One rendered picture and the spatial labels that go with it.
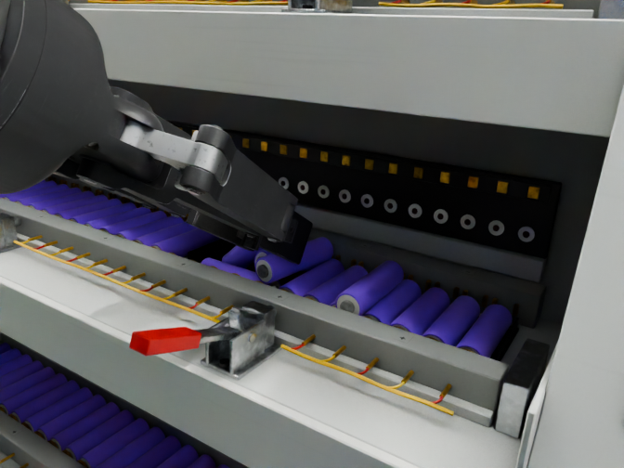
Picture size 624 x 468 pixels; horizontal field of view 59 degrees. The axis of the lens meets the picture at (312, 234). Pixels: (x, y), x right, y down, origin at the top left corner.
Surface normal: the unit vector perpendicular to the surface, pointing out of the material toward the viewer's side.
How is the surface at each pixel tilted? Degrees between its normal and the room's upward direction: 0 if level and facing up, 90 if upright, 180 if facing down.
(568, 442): 90
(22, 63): 88
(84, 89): 81
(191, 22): 110
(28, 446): 20
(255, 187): 91
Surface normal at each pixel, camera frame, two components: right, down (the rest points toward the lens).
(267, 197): 0.89, 0.24
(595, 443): -0.49, -0.08
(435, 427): 0.04, -0.94
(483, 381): -0.54, 0.25
